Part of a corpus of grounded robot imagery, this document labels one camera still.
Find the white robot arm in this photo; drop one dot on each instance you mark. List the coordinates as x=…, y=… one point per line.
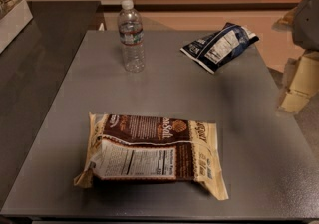
x=301, y=76

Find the white box with snacks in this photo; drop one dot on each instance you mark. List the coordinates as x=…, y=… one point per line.
x=14, y=17

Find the blue chip bag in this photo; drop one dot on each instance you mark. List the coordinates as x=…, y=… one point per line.
x=217, y=49

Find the brown chip bag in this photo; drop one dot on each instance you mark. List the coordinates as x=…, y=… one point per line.
x=145, y=148

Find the clear plastic water bottle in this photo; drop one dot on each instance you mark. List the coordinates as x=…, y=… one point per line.
x=130, y=27

